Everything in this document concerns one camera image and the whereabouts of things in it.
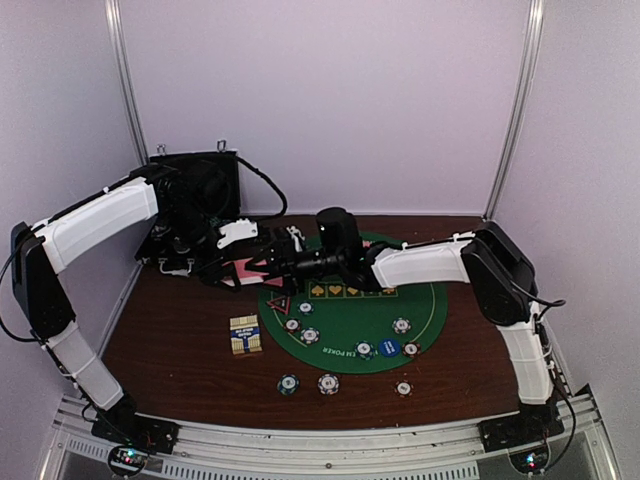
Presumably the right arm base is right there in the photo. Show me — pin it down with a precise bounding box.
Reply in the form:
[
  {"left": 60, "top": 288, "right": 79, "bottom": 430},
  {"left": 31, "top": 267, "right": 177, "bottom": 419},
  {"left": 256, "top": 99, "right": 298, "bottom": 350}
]
[{"left": 478, "top": 414, "right": 565, "bottom": 476}]

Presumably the black poker case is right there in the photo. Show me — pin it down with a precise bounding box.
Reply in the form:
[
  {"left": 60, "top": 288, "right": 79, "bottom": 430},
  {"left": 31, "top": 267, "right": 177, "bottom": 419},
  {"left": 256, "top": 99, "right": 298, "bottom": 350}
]
[{"left": 134, "top": 152, "right": 240, "bottom": 270}]

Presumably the round green poker mat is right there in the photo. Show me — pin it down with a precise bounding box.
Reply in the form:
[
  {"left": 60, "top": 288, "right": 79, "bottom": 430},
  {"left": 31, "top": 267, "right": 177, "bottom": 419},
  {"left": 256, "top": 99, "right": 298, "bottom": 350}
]
[{"left": 257, "top": 231, "right": 449, "bottom": 377}]

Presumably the dark blue chip stack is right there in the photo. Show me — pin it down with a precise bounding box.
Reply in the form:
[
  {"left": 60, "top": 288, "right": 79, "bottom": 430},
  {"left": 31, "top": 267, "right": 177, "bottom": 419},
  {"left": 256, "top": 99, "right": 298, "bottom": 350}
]
[{"left": 277, "top": 374, "right": 300, "bottom": 396}]

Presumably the pink playing card deck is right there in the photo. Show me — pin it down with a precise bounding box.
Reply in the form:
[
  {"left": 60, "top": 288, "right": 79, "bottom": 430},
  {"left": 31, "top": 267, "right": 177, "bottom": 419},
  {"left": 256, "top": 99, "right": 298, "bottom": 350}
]
[{"left": 221, "top": 258, "right": 264, "bottom": 288}]

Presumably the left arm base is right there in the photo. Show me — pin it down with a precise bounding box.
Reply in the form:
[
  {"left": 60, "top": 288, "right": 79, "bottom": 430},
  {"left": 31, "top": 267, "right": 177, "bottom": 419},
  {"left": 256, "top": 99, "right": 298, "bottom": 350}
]
[{"left": 91, "top": 416, "right": 180, "bottom": 478}]

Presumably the blue white chip stack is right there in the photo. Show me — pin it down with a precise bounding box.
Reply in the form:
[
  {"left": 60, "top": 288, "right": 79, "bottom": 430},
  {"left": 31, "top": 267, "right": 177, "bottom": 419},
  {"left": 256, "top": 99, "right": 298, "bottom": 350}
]
[{"left": 317, "top": 373, "right": 340, "bottom": 395}]

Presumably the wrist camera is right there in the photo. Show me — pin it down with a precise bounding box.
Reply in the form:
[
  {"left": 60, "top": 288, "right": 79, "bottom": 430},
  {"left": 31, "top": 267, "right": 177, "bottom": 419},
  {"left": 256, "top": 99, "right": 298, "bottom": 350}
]
[
  {"left": 315, "top": 207, "right": 363, "bottom": 259},
  {"left": 217, "top": 218, "right": 259, "bottom": 249}
]

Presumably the brown chip stack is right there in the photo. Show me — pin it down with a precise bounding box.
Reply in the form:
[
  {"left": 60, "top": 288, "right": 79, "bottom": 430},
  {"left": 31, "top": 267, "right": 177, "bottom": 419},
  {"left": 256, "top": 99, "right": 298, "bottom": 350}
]
[{"left": 395, "top": 381, "right": 413, "bottom": 398}]

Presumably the red triangular dealer marker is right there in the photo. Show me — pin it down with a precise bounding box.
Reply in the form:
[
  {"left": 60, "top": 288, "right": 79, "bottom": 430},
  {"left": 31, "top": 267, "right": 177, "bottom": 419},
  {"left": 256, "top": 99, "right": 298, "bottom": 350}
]
[{"left": 266, "top": 296, "right": 291, "bottom": 315}]

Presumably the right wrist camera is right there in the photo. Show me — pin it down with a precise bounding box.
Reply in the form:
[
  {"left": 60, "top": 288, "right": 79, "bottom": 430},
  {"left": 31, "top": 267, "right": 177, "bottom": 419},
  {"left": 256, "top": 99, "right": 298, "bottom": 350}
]
[{"left": 315, "top": 207, "right": 363, "bottom": 259}]

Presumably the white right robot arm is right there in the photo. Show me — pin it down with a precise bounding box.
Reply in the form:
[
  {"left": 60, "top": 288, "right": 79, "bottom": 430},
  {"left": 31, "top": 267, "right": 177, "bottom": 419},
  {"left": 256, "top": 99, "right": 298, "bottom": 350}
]
[{"left": 248, "top": 217, "right": 553, "bottom": 442}]

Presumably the blue round button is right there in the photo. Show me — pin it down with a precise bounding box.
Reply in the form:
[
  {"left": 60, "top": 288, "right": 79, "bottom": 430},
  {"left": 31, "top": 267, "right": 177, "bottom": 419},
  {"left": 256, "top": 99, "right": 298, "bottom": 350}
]
[{"left": 377, "top": 338, "right": 401, "bottom": 358}]

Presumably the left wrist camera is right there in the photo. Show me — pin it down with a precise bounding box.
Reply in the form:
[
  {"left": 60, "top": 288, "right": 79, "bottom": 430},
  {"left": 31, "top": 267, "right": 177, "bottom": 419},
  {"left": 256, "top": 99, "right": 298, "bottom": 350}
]
[{"left": 217, "top": 218, "right": 259, "bottom": 249}]

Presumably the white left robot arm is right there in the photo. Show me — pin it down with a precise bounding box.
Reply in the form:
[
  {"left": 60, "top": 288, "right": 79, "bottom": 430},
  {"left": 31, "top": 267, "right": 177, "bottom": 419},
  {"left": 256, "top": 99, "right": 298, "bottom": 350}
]
[{"left": 10, "top": 160, "right": 229, "bottom": 444}]

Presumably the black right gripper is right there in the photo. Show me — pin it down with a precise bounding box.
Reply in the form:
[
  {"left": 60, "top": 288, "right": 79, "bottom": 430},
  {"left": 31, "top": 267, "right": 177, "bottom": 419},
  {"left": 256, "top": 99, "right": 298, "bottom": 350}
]
[{"left": 248, "top": 238, "right": 346, "bottom": 295}]

